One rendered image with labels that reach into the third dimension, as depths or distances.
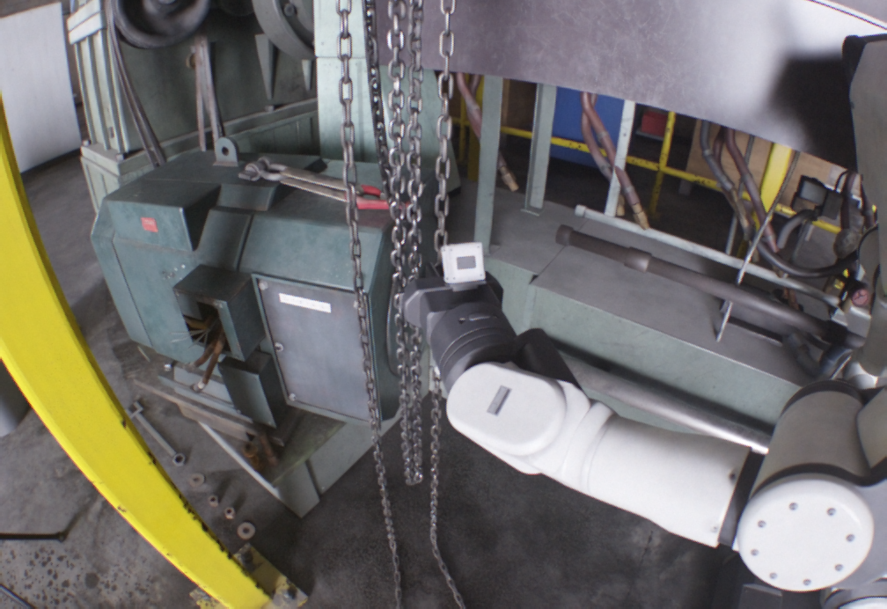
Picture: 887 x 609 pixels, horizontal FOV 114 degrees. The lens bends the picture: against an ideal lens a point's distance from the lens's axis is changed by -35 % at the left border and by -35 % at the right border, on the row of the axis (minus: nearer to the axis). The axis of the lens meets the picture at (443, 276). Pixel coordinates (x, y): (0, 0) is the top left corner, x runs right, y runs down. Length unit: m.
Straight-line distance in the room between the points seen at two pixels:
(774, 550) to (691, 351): 0.77
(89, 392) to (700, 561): 1.42
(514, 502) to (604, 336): 0.56
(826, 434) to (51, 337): 0.65
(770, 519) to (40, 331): 0.61
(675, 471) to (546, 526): 1.02
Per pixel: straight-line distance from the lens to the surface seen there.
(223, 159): 1.01
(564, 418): 0.32
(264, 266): 0.75
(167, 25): 1.33
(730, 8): 0.87
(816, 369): 1.09
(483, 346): 0.40
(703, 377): 1.04
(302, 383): 0.88
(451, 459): 1.38
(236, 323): 0.75
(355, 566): 1.24
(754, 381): 1.04
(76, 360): 0.56
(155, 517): 0.77
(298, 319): 0.76
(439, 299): 0.49
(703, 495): 0.30
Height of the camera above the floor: 1.15
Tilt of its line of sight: 33 degrees down
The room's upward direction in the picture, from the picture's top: 2 degrees clockwise
